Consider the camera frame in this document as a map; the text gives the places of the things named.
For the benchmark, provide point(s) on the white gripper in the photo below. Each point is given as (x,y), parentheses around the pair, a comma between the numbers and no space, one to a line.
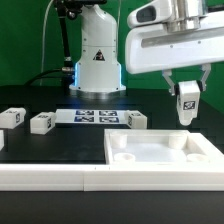
(168,34)

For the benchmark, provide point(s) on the white square table top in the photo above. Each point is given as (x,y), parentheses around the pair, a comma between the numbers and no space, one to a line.
(158,147)

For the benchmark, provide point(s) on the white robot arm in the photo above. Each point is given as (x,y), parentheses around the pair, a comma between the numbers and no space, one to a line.
(97,71)

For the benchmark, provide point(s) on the white obstacle fence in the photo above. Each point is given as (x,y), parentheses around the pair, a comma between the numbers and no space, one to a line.
(188,176)

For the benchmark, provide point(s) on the white marker base plate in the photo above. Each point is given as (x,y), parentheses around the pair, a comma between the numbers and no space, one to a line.
(89,116)

